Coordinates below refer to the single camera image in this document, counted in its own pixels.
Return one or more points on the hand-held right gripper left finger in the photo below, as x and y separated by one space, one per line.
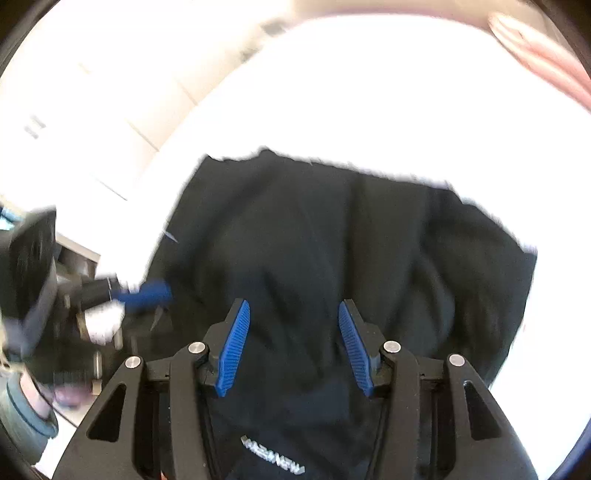
233 350

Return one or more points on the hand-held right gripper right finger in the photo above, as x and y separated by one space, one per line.
356 350

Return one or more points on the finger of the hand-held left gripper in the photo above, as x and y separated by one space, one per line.
147 293

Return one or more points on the black hooded jacket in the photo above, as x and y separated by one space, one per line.
323 240

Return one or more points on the white wardrobe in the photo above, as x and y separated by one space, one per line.
115 92

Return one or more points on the bed with floral quilt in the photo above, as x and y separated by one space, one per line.
369 92

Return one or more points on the folded pink blanket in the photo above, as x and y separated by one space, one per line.
545 50

